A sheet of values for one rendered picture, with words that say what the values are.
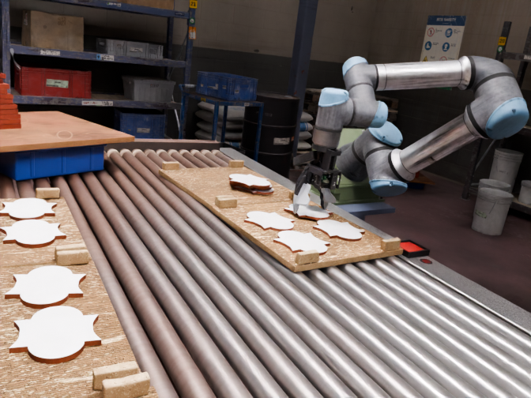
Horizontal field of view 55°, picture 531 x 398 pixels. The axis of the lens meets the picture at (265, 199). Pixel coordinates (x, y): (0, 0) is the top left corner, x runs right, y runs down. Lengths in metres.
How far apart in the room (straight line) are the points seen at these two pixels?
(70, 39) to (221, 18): 2.02
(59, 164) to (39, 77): 3.73
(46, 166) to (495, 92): 1.33
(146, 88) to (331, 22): 3.09
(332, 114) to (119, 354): 0.85
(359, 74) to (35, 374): 1.10
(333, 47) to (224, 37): 1.74
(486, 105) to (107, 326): 1.15
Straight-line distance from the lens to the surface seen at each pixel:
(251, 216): 1.39
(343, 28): 7.78
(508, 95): 1.55
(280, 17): 7.14
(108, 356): 0.81
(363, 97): 1.44
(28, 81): 5.42
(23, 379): 0.79
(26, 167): 1.68
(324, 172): 1.39
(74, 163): 1.75
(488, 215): 4.96
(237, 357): 0.86
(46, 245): 1.17
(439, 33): 7.25
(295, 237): 1.29
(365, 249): 1.31
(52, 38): 5.49
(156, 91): 5.76
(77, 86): 5.50
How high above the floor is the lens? 1.40
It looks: 17 degrees down
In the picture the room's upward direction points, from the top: 7 degrees clockwise
